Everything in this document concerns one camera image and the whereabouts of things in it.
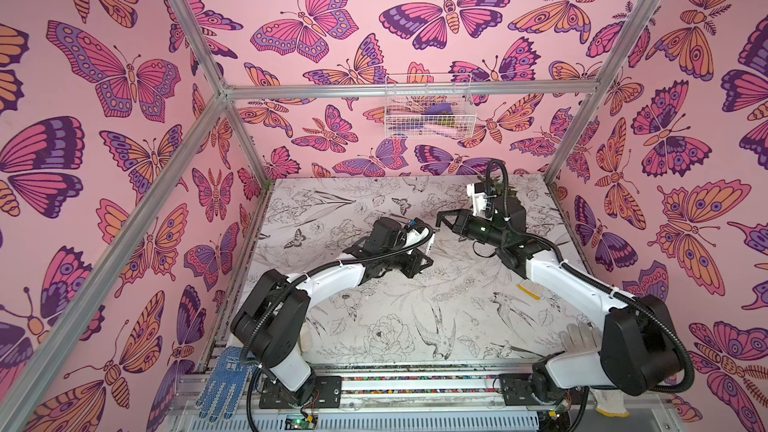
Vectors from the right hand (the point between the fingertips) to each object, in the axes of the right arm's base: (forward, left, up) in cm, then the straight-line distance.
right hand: (439, 211), depth 79 cm
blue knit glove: (-38, +55, -24) cm, 71 cm away
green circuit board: (-44, +35, -27) cm, 62 cm away
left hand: (-8, +1, -11) cm, 14 cm away
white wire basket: (+36, +1, +9) cm, 37 cm away
